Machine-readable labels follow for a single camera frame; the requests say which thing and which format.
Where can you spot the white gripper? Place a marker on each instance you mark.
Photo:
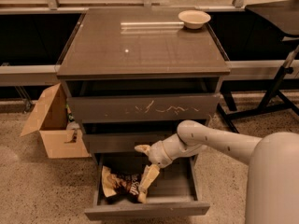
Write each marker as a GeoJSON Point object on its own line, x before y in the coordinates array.
{"type": "Point", "coordinates": [159, 154]}

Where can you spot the brown chip bag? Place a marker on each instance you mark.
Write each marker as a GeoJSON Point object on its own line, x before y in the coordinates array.
{"type": "Point", "coordinates": [117, 185]}

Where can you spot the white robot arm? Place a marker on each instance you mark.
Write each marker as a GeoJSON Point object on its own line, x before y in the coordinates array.
{"type": "Point", "coordinates": [273, 176]}

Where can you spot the grey bottom drawer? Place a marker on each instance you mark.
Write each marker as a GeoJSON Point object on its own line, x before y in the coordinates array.
{"type": "Point", "coordinates": [174, 192]}

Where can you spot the grey drawer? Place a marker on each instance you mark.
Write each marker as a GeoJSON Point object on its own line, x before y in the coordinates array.
{"type": "Point", "coordinates": [174, 192]}
{"type": "Point", "coordinates": [124, 136]}
{"type": "Point", "coordinates": [140, 100]}

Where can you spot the grey middle drawer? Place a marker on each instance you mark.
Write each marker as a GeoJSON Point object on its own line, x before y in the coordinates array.
{"type": "Point", "coordinates": [124, 136]}

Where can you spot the grey top drawer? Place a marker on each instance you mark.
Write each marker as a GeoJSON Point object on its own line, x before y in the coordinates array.
{"type": "Point", "coordinates": [140, 100]}

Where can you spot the grey drawer cabinet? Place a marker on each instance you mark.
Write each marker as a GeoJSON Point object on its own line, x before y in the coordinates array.
{"type": "Point", "coordinates": [141, 43]}

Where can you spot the green bottle in box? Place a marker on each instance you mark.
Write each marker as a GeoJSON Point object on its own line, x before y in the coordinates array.
{"type": "Point", "coordinates": [69, 114]}

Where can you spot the open cardboard box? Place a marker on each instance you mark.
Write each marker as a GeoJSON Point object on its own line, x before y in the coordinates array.
{"type": "Point", "coordinates": [49, 118]}

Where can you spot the white paper bowl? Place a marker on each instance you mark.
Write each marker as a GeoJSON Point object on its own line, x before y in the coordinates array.
{"type": "Point", "coordinates": [194, 19]}

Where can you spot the black rolling side table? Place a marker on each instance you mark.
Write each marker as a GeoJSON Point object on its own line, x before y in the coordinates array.
{"type": "Point", "coordinates": [284, 16]}

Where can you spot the metal window rail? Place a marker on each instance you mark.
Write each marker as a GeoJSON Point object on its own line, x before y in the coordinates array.
{"type": "Point", "coordinates": [40, 75]}

